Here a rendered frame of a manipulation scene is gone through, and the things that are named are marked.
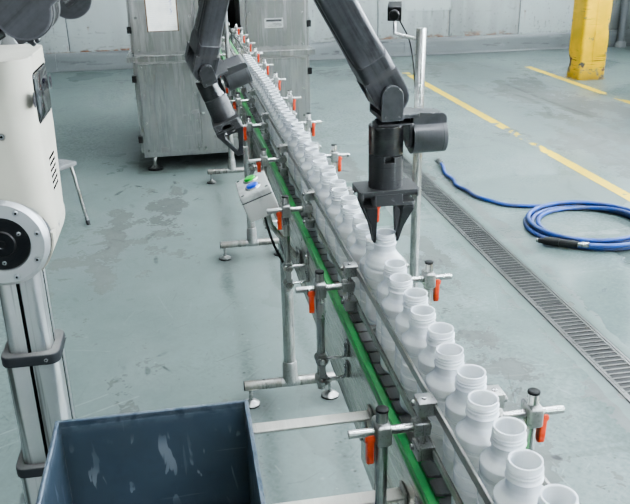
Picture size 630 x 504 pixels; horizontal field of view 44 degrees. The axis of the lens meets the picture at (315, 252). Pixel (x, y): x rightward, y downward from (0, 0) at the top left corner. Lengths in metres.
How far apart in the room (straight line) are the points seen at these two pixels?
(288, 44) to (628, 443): 4.06
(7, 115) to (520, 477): 0.96
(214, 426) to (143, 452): 0.13
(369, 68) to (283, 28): 4.83
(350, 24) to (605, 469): 2.01
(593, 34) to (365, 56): 8.95
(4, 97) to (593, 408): 2.44
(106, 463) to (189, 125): 4.87
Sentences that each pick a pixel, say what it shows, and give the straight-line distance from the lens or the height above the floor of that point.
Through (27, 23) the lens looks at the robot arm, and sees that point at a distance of 1.17.
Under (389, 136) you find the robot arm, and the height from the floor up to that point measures 1.37.
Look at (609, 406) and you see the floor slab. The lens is 3.19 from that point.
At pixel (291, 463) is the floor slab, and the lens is 2.75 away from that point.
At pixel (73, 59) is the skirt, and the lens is 11.62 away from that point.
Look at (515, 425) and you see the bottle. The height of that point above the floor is 1.16.
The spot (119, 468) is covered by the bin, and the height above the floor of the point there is 0.85.
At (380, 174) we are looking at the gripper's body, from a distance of 1.27.
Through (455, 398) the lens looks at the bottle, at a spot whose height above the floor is 1.13.
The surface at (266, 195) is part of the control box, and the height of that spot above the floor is 1.10.
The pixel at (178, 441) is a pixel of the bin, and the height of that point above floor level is 0.89.
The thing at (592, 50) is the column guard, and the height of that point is 0.35.
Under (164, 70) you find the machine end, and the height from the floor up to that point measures 0.77.
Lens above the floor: 1.67
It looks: 22 degrees down
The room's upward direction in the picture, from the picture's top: 1 degrees counter-clockwise
